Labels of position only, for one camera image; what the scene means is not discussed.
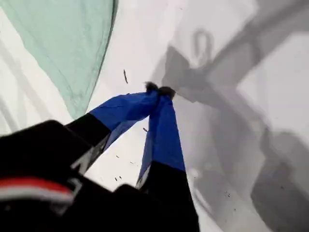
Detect pale green T-shirt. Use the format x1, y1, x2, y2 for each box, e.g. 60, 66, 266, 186
0, 0, 119, 120

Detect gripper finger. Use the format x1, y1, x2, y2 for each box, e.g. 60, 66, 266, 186
135, 86, 197, 211
65, 81, 160, 176

